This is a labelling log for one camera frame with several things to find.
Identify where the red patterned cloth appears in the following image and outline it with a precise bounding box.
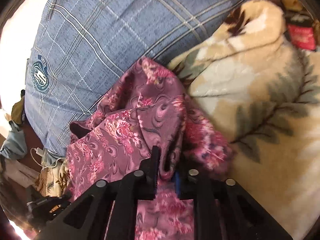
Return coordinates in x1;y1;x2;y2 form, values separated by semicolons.
287;24;316;50

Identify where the blue plaid pillow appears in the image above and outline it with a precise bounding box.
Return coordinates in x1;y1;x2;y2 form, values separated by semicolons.
25;0;245;157

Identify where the cream leaf pattern blanket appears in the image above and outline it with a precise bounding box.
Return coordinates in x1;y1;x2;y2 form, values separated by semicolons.
43;0;319;239

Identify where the white charging cable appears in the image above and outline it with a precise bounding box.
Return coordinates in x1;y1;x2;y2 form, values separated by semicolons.
30;147;66;170

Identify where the grey-green cloth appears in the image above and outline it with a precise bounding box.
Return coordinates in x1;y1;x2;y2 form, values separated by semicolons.
1;120;28;160

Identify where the pink floral garment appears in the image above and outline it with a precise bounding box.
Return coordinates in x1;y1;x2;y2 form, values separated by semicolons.
67;57;233;239

